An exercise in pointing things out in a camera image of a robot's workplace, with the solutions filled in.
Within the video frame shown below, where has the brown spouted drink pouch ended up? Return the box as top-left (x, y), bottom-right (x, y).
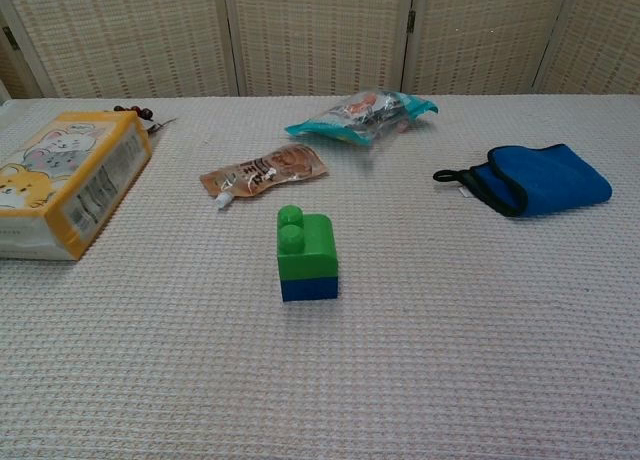
top-left (199, 143), bottom-right (331, 212)

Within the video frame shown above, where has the woven folding screen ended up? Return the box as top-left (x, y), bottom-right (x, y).
top-left (0, 0), bottom-right (640, 100)

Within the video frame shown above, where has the dark red grape bunch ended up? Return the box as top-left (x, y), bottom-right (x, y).
top-left (113, 104), bottom-right (179, 137)

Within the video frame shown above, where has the white woven tablecloth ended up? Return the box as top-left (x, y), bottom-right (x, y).
top-left (0, 95), bottom-right (640, 460)

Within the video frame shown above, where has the blue cloth with black trim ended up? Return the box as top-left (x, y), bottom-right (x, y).
top-left (432, 142), bottom-right (614, 219)

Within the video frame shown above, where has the green and blue toy block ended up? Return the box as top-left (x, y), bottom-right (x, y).
top-left (277, 204), bottom-right (340, 283)

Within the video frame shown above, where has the teal clear snack bag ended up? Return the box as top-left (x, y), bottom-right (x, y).
top-left (284, 89), bottom-right (441, 149)

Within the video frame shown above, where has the yellow cat tissue pack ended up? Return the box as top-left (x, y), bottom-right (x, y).
top-left (0, 110), bottom-right (154, 261)

